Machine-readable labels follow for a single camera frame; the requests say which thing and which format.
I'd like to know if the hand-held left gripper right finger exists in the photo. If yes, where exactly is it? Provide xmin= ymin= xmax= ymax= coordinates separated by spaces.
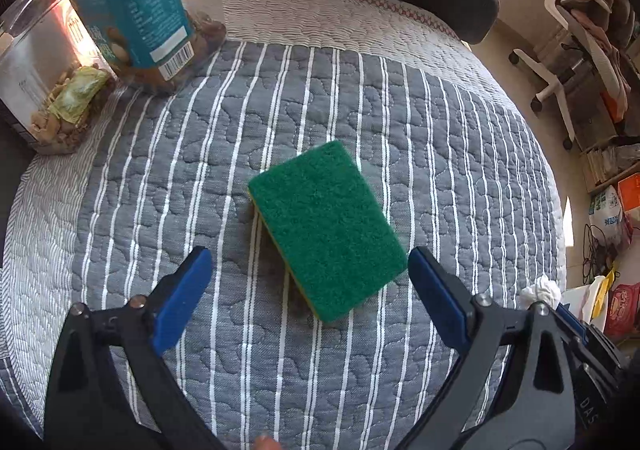
xmin=395 ymin=246 xmax=578 ymax=450

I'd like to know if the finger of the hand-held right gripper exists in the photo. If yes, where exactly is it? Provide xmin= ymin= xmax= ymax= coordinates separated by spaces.
xmin=554 ymin=302 xmax=591 ymax=346

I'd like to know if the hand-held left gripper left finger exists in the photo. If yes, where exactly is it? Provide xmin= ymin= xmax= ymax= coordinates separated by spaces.
xmin=44 ymin=246 xmax=228 ymax=450

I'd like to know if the white tissue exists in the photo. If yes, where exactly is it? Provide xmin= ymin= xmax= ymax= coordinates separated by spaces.
xmin=519 ymin=276 xmax=563 ymax=313

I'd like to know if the green and yellow sponge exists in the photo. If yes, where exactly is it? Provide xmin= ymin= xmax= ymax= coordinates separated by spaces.
xmin=247 ymin=140 xmax=409 ymax=323

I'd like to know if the red snack bag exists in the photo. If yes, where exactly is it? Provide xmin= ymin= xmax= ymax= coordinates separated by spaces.
xmin=602 ymin=282 xmax=640 ymax=338

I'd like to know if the white printed bag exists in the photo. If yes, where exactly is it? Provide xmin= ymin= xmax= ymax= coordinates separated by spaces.
xmin=587 ymin=185 xmax=633 ymax=251

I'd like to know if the orange cardboard box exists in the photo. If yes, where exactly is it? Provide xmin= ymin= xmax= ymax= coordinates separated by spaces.
xmin=616 ymin=176 xmax=640 ymax=211

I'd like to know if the wooden shelf unit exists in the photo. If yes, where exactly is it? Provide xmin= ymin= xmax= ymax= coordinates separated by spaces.
xmin=582 ymin=165 xmax=640 ymax=197

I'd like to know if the stack of books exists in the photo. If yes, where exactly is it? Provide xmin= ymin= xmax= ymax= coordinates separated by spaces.
xmin=582 ymin=142 xmax=640 ymax=183

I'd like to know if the grey striped quilted blanket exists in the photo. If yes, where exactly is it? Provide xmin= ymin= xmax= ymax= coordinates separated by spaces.
xmin=0 ymin=0 xmax=568 ymax=450

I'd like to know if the white office chair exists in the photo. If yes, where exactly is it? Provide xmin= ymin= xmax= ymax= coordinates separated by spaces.
xmin=509 ymin=0 xmax=640 ymax=151

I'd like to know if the clear jar with black lid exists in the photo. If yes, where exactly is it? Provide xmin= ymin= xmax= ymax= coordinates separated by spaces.
xmin=0 ymin=0 xmax=118 ymax=157

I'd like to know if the clear jar with teal label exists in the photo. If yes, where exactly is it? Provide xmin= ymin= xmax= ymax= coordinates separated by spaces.
xmin=62 ymin=0 xmax=228 ymax=95

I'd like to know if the black cable tangle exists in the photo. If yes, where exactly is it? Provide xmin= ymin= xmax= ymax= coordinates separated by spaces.
xmin=580 ymin=225 xmax=621 ymax=281

